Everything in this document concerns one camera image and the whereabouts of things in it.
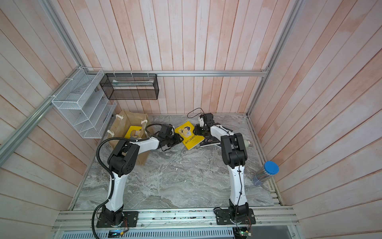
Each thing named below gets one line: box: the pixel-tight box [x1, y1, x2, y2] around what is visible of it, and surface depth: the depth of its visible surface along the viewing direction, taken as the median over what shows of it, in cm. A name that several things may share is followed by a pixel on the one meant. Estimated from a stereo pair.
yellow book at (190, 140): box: [174, 120, 205, 151], surface depth 106 cm
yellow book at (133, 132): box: [123, 125, 143, 139], surface depth 98 cm
